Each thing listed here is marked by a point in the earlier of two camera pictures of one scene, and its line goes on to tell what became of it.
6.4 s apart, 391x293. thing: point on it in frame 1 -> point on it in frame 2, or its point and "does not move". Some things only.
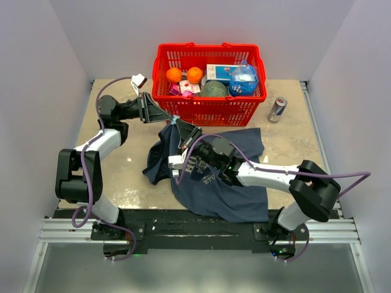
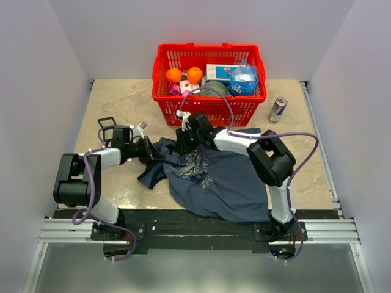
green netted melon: x=214 y=88 does not move
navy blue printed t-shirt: x=199 y=185 does not move
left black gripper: x=149 y=111 -> x=151 y=154
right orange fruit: x=194 y=75 does not move
